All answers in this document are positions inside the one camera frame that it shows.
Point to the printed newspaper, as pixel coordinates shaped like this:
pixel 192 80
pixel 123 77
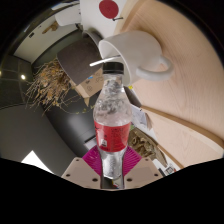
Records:
pixel 140 116

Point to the white plastic chair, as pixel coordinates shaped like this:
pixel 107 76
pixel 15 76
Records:
pixel 68 16

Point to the clear red-labelled water bottle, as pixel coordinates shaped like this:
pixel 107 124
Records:
pixel 112 120

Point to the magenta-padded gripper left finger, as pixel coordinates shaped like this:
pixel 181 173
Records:
pixel 85 171

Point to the white ceramic mug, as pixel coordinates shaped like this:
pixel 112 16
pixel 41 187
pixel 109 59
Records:
pixel 133 50

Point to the yellow tag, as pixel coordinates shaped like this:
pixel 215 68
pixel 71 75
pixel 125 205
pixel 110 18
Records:
pixel 130 87

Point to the grey pot with dried plant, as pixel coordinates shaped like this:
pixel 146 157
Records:
pixel 75 60

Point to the metal spoon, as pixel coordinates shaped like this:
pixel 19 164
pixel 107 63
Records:
pixel 100 62

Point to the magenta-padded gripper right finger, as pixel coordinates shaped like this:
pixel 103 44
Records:
pixel 140 171

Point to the brown wooden figure statue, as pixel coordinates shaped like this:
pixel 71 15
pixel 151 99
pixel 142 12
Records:
pixel 50 28

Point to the grey plant saucer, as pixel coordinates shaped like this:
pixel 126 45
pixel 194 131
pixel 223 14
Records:
pixel 90 36

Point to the beige wooden board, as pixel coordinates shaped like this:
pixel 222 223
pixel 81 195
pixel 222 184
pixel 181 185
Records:
pixel 186 145
pixel 190 83

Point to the flat round red coaster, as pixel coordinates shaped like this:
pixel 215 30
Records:
pixel 108 8

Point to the round ceiling light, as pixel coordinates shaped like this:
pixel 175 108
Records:
pixel 23 77

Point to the brown cardboard box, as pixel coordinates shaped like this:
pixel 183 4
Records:
pixel 90 85

